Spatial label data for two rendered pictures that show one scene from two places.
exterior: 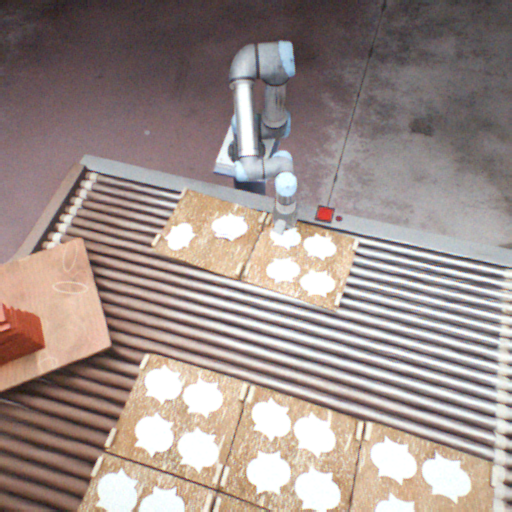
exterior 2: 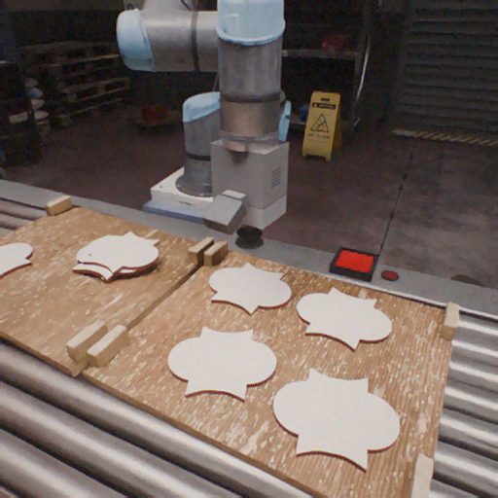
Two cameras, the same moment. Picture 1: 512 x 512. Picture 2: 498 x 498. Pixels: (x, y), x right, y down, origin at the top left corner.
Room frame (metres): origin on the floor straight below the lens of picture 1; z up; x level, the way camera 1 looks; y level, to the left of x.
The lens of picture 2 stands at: (0.48, -0.15, 1.33)
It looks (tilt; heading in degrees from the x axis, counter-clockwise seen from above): 32 degrees down; 3
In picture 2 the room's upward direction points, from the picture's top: straight up
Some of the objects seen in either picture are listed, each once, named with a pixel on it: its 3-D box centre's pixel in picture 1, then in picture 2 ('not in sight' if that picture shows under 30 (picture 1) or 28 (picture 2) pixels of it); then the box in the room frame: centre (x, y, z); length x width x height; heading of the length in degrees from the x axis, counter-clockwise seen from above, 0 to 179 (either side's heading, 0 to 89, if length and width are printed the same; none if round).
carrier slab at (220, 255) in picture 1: (211, 232); (72, 266); (1.08, 0.20, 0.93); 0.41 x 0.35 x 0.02; 64
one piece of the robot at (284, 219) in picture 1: (282, 216); (238, 179); (1.00, -0.11, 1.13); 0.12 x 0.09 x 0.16; 149
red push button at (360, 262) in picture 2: (324, 214); (354, 264); (1.13, -0.31, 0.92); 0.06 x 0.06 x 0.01; 68
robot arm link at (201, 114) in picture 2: (246, 127); (209, 122); (1.54, 0.01, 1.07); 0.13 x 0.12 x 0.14; 90
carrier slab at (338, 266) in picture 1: (301, 260); (285, 344); (0.90, -0.18, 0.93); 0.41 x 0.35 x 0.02; 65
